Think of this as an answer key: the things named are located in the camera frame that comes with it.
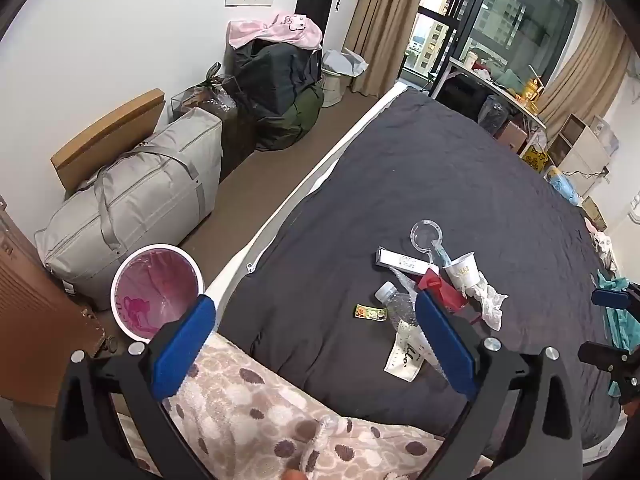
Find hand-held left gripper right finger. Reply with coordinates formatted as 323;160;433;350
414;290;583;480

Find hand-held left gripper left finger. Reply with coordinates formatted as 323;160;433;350
50;294;218;480

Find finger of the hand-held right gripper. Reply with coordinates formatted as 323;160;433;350
579;341;640;406
591;282;640;313

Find dark red wrapper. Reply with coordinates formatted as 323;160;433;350
430;277;470;313

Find clear plastic water bottle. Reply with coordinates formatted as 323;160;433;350
375;281;431;361

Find pink bin liner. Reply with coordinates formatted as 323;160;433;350
116;251;201;336

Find white waste bin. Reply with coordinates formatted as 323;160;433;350
110;244;206;343

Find teal cloth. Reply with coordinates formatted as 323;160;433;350
595;271;640;397

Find white paper label strip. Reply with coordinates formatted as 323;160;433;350
384;330;426;382

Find pile of light clothes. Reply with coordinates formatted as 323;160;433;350
585;217;621;276

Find crumpled white tissue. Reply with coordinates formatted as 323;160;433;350
462;270;510;332

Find white paper cup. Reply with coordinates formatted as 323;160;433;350
442;251;478;293

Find clear plastic wrapper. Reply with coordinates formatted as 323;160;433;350
390;266;426;296

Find spotted fleece pajama pants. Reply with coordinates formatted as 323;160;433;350
117;332;496;480

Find long white box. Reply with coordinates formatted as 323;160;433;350
376;246;436;277

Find clear round plastic lid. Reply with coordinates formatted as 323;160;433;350
410;218;445;253

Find light blue bag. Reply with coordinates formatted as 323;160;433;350
547;166;583;206

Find white shelf cabinet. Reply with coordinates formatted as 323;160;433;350
547;112;612;197

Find brown cardboard box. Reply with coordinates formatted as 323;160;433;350
0;205;108;408

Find bed with dark grey sheet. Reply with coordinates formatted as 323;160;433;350
202;85;640;466

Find yellow box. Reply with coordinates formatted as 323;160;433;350
520;142;549;174

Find grey zipped storage bag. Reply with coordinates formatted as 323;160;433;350
34;106;223;311

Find pink box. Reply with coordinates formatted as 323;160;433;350
492;117;531;154

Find dark brown box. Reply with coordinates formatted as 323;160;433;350
220;105;258;178

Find tan wooden board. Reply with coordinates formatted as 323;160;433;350
50;88;167;196

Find yellow toy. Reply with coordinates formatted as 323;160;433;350
520;77;546;107

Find beige curtain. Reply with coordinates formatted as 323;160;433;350
345;0;431;97
535;0;633;136

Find white desk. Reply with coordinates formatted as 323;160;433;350
432;56;548;158

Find dark green bag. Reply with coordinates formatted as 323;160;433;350
255;82;326;152

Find white bin with white bag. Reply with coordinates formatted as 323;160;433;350
320;49;368;108

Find black framed glass door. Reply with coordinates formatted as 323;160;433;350
400;0;581;96

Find pink cloth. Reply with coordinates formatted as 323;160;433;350
227;11;323;52

